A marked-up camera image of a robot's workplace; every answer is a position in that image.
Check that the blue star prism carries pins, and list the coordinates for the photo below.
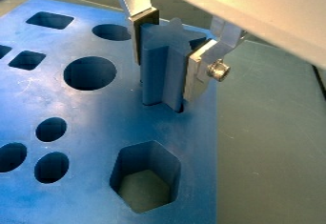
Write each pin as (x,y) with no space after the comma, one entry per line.
(166,45)

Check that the blue shape sorter block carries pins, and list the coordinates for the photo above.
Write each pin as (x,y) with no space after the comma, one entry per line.
(93,157)

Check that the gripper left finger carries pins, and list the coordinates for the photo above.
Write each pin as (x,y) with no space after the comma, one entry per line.
(140,13)

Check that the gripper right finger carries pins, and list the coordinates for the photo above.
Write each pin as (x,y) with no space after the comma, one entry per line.
(205,63)

